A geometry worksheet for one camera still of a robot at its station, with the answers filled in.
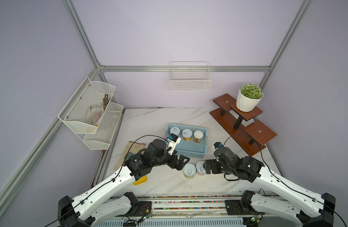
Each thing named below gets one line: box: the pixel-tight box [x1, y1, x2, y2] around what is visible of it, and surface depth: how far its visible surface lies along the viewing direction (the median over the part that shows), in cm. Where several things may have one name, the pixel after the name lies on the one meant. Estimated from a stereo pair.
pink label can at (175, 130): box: [169, 126, 181, 138], surface depth 103 cm
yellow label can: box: [181, 128, 193, 142], surface depth 100 cm
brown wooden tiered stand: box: [209, 93, 278, 157], surface depth 97 cm
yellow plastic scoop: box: [132, 174, 148, 186], surface depth 83 cm
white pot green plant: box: [235, 82, 264, 113], surface depth 82 cm
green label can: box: [182, 163, 197, 180], surface depth 84 cm
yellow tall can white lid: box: [193, 130, 204, 144], surface depth 98 cm
